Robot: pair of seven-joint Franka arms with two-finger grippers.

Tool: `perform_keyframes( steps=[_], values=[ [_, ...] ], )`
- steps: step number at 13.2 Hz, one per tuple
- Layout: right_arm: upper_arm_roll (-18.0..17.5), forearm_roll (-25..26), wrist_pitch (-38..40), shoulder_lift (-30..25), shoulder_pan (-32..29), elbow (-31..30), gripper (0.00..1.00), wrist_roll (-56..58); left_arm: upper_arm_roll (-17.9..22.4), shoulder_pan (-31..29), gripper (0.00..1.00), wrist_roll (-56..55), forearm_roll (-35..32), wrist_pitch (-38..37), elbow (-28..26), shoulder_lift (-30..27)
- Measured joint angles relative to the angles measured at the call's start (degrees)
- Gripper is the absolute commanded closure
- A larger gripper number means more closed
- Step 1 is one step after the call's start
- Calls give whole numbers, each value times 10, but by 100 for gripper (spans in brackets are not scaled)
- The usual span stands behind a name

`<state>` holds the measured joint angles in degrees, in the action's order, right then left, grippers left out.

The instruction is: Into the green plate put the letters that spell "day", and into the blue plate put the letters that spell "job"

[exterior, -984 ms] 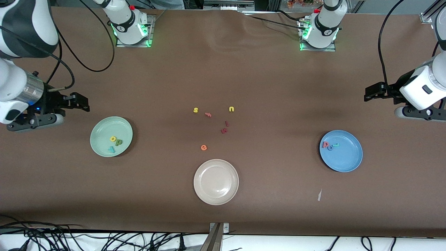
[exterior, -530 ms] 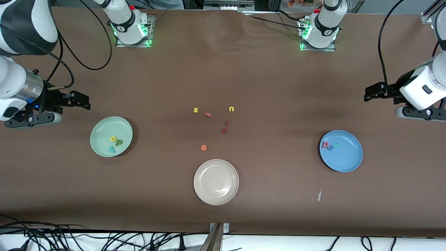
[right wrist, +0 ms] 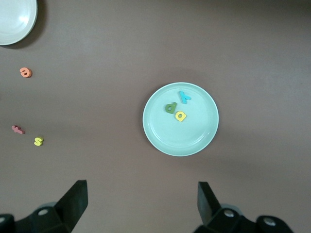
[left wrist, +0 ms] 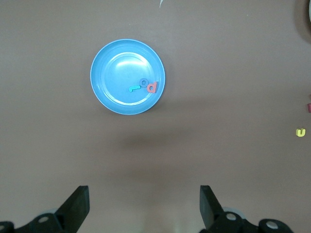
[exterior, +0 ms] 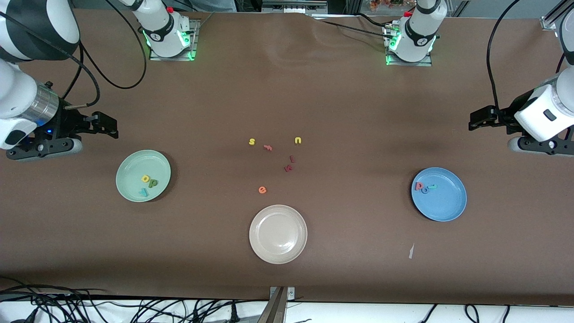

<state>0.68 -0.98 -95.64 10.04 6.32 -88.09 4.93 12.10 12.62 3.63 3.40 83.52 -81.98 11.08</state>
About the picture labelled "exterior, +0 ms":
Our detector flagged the black cable across table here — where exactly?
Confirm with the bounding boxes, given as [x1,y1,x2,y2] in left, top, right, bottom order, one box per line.
[321,13,395,41]

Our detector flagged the metal frame equipment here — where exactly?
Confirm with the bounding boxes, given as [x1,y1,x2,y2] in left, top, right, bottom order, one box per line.
[261,0,330,14]

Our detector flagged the aluminium corner profile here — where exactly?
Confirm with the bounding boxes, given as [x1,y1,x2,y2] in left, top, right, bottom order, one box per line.
[540,0,574,31]

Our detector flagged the orange dried flowers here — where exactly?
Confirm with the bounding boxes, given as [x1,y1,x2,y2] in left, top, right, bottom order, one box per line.
[369,0,406,12]

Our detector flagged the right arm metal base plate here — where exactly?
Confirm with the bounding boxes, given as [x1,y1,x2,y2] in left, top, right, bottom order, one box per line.
[149,19,198,61]

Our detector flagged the light green plastic plate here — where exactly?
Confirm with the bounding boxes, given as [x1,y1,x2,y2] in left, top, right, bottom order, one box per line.
[116,150,171,202]

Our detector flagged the person in blue jeans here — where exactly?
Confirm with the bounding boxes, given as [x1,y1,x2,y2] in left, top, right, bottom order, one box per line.
[188,0,237,13]

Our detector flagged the silver metal bracket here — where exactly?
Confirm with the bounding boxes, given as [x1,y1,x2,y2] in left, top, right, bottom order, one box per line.
[269,286,296,301]

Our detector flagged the beige plastic plate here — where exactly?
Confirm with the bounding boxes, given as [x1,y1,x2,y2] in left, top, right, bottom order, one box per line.
[249,205,308,265]

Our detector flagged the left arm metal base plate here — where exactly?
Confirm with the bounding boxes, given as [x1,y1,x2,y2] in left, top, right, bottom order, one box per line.
[385,22,433,67]

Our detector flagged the tangled black cable bundle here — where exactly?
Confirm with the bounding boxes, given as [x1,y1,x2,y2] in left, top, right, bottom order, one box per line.
[0,276,270,323]

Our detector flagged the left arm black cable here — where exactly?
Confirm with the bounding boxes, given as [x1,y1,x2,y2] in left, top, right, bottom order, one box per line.
[486,0,522,110]

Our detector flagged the grey metal post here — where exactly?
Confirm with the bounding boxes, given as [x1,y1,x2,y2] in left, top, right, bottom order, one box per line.
[257,287,287,323]

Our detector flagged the blue plastic plate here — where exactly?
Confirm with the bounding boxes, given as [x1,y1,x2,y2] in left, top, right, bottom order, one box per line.
[411,167,467,222]

